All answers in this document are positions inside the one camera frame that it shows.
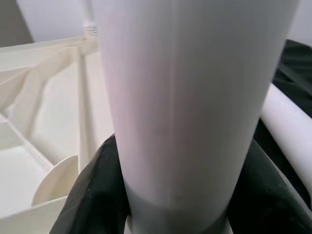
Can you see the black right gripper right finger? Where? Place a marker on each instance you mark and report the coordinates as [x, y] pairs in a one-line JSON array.
[[268, 200]]

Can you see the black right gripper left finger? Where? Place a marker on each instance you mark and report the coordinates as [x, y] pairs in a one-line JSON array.
[[97, 195]]

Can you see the white plastic table leg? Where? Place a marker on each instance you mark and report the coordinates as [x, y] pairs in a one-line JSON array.
[[89, 14], [182, 97], [287, 117]]

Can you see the cream plastic children's tabletop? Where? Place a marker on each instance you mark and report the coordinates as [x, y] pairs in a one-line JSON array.
[[48, 109]]

